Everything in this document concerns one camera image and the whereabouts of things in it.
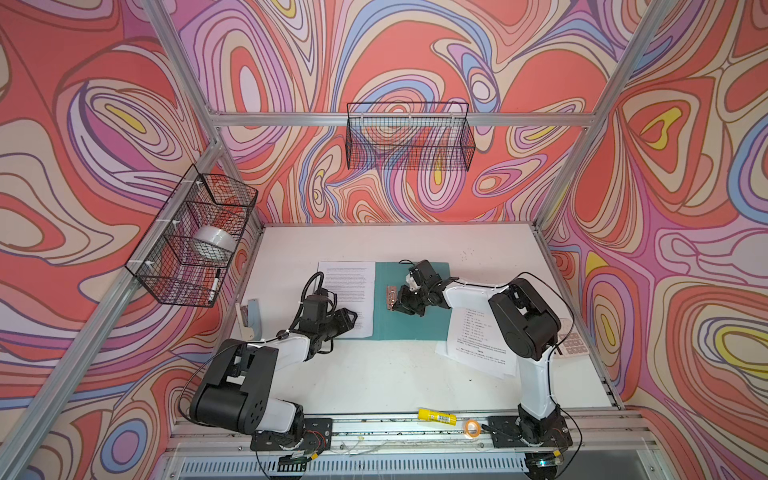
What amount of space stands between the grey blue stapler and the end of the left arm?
0.74ft

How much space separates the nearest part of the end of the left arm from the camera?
70 cm

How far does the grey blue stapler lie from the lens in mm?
893
